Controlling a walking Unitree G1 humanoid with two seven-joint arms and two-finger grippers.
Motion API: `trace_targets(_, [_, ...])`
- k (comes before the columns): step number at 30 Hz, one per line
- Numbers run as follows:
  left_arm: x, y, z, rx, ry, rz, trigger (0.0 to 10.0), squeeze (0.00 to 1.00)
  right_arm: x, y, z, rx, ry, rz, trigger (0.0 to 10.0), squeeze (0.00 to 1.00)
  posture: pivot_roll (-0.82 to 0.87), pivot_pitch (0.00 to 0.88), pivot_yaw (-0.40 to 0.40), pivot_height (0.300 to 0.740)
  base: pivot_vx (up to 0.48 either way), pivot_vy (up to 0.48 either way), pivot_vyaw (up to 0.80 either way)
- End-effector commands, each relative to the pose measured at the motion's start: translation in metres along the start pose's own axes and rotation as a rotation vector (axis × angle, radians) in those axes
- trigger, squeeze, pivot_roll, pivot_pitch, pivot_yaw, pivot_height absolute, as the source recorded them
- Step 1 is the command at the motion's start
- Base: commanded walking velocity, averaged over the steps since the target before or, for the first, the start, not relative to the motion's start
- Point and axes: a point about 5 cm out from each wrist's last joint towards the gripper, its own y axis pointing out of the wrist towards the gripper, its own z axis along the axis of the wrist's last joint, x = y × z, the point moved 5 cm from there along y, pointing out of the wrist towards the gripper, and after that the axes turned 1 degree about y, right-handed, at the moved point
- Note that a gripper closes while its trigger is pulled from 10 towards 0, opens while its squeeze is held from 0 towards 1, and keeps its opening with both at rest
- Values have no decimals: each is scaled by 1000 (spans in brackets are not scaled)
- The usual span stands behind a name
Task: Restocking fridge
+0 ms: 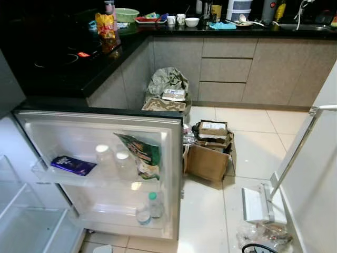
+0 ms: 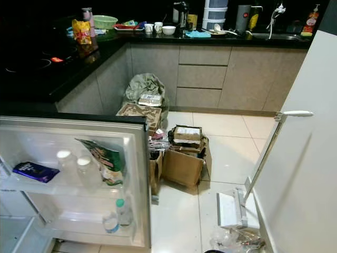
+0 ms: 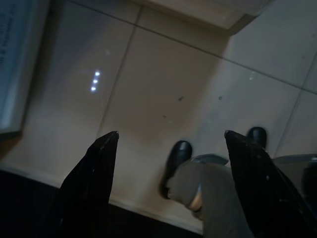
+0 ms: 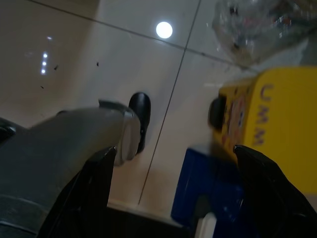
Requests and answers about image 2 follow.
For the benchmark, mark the purple snack packet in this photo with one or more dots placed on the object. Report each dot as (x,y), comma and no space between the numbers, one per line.
(36,172)

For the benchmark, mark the small white bowl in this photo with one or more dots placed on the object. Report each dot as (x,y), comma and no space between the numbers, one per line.
(169,30)

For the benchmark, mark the teal cloth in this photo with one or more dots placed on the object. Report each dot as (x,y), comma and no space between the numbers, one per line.
(198,33)

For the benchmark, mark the white packet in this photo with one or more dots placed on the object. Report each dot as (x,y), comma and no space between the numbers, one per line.
(150,100)

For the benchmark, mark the green snack bag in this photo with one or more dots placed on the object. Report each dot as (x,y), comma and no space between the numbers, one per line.
(108,158)

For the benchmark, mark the white metal bar stand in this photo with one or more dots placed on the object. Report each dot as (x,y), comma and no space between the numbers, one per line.
(230,208)

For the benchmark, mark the white stacked containers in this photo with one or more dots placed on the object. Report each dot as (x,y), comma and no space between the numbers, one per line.
(216,13)

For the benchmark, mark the orange soap bottle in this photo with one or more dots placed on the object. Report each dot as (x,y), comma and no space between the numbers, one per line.
(311,21)

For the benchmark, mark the olive garbage bag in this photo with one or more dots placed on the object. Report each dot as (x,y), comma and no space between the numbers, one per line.
(145,84)

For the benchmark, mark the clear bottle blue label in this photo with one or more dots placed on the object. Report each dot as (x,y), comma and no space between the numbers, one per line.
(110,222)

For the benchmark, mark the yellow green bottle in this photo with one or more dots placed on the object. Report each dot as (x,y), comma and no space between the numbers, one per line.
(255,18)

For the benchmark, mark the white mug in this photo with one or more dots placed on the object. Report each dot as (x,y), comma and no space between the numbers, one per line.
(148,28)
(158,27)

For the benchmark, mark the brown cardboard box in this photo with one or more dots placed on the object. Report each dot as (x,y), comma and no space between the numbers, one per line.
(184,168)

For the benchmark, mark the black topped grey kitchen counter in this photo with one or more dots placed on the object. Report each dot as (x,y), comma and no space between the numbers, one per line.
(216,76)

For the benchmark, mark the black induction hob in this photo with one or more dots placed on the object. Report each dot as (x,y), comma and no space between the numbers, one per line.
(42,59)

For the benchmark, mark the black thermos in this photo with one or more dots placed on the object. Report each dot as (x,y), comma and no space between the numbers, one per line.
(244,18)

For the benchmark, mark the clear plastic bag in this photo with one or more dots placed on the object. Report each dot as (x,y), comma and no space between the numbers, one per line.
(237,240)

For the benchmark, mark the white plate with spoon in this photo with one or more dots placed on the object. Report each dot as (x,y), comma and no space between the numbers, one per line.
(221,30)

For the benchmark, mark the green capped water bottle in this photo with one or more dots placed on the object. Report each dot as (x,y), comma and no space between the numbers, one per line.
(122,210)

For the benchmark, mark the green basin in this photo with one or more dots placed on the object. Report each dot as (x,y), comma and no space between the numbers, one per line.
(105,21)

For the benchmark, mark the yellow snack bag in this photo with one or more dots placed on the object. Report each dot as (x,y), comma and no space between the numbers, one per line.
(82,32)

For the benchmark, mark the cardboard box white label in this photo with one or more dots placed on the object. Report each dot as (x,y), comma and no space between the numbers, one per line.
(188,133)

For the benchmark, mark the cardboard egg tray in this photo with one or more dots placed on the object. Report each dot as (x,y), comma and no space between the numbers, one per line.
(137,112)

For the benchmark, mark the white capped clear bottle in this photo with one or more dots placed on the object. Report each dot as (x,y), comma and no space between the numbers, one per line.
(85,169)
(65,164)

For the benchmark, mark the pink tumbler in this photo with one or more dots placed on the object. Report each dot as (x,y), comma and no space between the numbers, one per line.
(88,14)

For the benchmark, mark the white panel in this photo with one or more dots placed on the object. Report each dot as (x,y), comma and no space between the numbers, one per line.
(300,184)

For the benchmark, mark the black coffee press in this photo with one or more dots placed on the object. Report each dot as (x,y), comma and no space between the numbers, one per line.
(181,15)

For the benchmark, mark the red tray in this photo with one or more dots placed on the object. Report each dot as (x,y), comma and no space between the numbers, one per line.
(129,26)

